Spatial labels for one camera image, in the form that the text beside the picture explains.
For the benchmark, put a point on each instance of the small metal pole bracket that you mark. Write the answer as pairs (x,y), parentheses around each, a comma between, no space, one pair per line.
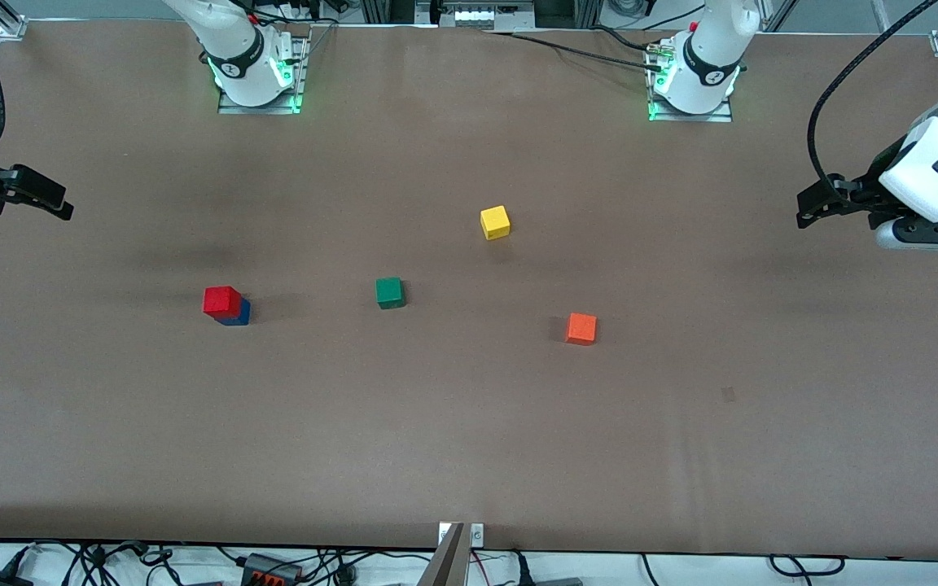
(477,535)

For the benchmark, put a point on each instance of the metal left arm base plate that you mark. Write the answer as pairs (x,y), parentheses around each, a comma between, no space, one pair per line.
(721,116)

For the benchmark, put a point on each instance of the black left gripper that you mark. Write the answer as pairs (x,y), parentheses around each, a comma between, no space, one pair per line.
(873,183)

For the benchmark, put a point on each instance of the orange wooden block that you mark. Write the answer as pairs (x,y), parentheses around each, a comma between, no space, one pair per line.
(580,329)

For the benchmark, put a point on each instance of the grey terminal block device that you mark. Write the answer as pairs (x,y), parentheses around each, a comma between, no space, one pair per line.
(477,18)

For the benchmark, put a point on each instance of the black orange connector block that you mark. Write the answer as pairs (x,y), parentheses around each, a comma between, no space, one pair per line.
(269,568)

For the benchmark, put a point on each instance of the red wooden block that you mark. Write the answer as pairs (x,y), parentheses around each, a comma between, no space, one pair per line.
(221,301)

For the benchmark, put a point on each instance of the metal camera pole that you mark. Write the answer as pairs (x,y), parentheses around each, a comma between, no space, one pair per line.
(446,561)

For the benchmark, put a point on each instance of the aluminium frame profile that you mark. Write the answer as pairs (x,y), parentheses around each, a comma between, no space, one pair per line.
(428,10)

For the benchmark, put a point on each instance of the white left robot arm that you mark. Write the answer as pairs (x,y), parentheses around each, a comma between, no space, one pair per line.
(701,65)

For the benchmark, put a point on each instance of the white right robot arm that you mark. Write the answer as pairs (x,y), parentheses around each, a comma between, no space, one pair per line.
(237,45)

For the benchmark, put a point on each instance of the blue wooden block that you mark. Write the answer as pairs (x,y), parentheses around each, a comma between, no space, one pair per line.
(241,317)

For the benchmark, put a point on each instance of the green wooden block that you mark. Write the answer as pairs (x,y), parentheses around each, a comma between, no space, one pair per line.
(390,293)

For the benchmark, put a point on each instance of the yellow wooden block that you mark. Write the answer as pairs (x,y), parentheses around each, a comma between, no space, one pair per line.
(495,223)

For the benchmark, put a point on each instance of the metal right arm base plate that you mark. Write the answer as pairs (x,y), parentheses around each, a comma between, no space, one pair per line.
(294,89)

